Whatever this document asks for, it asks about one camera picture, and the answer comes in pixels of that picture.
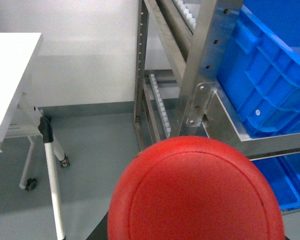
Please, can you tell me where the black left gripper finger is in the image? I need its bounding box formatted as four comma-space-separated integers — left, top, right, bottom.
86, 215, 108, 240

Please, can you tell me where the red mushroom push button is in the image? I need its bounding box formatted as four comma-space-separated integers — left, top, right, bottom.
107, 136, 286, 240

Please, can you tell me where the white folding table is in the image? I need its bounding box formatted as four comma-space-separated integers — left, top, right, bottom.
0, 32, 70, 240

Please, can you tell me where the lower blue plastic crate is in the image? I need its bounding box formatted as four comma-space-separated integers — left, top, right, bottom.
252, 155, 300, 212

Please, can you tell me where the large blue plastic crate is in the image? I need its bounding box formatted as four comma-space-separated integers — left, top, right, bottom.
217, 0, 300, 138

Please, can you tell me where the steel roller rack frame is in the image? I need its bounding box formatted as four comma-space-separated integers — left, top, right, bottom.
134, 0, 300, 161

